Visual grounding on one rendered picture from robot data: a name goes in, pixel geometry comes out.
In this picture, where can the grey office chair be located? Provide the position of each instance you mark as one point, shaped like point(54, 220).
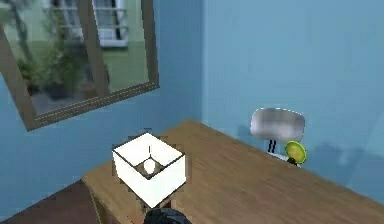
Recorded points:
point(277, 126)

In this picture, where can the green round desk fan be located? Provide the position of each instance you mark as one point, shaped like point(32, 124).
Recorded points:
point(295, 152)

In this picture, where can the brown wooden dining table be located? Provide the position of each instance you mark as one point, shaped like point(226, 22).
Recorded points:
point(253, 186)

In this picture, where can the brown framed window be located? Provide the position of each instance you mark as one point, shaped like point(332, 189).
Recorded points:
point(93, 46)

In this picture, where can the white square shade lamp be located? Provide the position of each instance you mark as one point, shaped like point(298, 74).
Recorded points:
point(150, 173)

